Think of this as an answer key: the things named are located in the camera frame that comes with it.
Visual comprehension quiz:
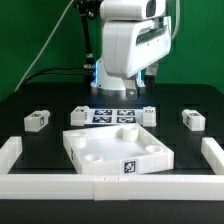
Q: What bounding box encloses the fiducial marker sheet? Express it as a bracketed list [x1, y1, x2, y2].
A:
[85, 109, 143, 125]

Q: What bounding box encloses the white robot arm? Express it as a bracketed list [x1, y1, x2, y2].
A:
[91, 0, 180, 99]

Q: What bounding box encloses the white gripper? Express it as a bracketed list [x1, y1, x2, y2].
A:
[102, 17, 171, 99]

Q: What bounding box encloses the black cable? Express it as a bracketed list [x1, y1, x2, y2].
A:
[20, 65, 95, 88]

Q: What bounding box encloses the white square tabletop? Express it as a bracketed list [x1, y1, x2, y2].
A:
[63, 124, 174, 175]

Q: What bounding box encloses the white U-shaped fence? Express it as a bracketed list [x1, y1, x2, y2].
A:
[0, 137, 224, 201]

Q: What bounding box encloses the grey cable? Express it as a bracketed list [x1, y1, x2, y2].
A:
[14, 0, 75, 92]

